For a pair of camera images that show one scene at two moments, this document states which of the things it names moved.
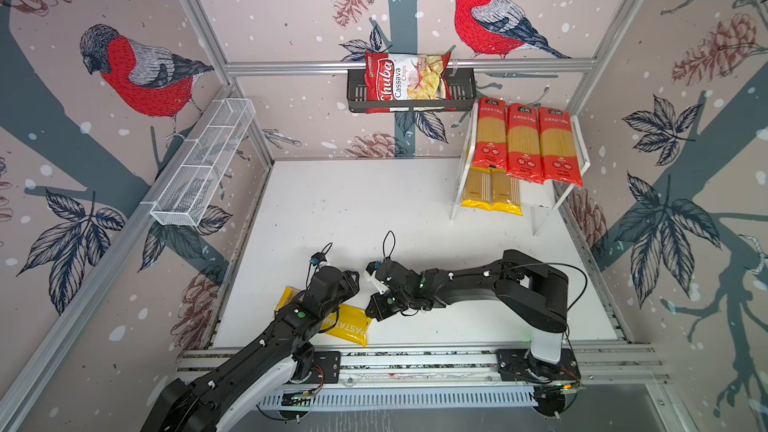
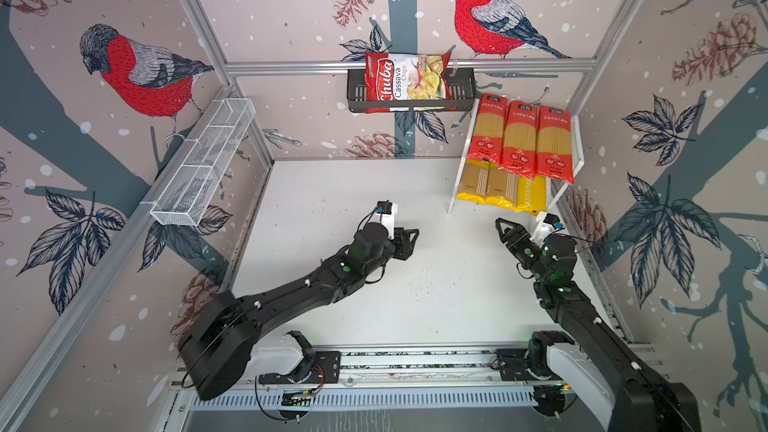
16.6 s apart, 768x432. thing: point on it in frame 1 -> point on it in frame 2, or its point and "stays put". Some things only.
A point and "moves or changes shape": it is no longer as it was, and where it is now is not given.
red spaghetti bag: (559, 158) stays put
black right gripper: (378, 313) -> (516, 232)
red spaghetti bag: (523, 152) stays put
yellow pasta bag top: (478, 188) moves or changes shape
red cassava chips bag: (407, 77) stays put
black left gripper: (350, 285) -> (404, 247)
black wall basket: (463, 89) stays put
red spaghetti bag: (491, 143) moves or changes shape
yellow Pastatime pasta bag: (347, 322) -> (531, 195)
